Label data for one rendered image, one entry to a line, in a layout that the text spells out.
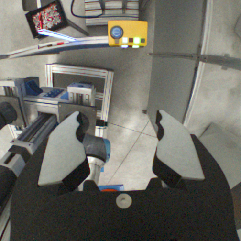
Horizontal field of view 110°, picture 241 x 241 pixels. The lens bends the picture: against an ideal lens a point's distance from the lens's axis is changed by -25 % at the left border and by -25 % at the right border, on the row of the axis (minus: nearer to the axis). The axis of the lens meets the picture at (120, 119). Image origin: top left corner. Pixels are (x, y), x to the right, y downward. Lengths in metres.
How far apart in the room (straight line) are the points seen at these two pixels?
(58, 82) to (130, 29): 1.24
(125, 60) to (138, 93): 0.51
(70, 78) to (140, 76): 0.93
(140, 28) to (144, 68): 1.14
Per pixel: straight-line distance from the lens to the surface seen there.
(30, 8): 0.58
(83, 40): 0.77
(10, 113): 0.87
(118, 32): 0.51
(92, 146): 0.51
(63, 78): 1.55
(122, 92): 1.67
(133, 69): 1.61
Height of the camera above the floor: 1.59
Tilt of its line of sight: 58 degrees down
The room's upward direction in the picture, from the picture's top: 176 degrees clockwise
